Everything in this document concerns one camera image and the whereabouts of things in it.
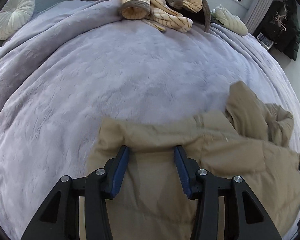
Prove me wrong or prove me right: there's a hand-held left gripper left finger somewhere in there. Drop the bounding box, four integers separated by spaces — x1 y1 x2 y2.
20 145 130 240

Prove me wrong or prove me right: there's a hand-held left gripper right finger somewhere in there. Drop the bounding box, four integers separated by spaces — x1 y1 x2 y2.
174 146 283 240

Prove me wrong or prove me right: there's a khaki puffer jacket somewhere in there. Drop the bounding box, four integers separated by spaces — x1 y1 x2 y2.
87 81 300 240

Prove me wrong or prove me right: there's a lavender fleece blanket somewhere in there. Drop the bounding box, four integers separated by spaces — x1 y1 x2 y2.
0 0 300 240

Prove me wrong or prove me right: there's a printed packet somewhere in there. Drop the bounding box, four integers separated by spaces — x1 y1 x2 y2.
256 32 274 50

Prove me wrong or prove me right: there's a dark green puffer coat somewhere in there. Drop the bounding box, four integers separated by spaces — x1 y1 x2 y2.
282 0 300 60

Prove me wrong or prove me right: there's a black hanging coat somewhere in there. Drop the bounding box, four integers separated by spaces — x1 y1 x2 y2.
259 0 290 53

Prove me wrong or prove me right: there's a cream quilted folded jacket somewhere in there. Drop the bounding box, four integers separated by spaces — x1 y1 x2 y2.
214 4 248 36

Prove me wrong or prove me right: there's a beige striped robe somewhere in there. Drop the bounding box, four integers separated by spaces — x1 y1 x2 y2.
117 0 212 33

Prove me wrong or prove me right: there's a grey pleated curtain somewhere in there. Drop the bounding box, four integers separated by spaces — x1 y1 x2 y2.
245 0 280 34

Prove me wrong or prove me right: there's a round white pleated pillow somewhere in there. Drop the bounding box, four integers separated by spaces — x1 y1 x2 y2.
0 0 35 41

